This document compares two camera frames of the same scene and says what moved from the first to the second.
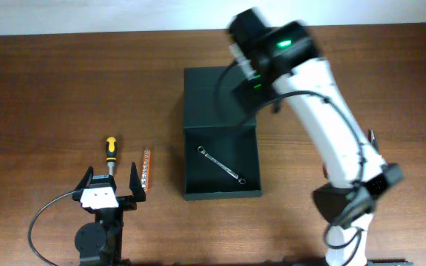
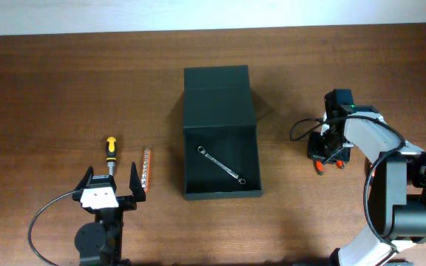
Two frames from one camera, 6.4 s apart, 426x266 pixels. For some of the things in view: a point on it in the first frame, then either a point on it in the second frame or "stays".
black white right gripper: x=251 y=96 → x=313 y=151
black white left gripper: x=128 y=202 stays
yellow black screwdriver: x=111 y=154 stays
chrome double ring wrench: x=202 y=150 stays
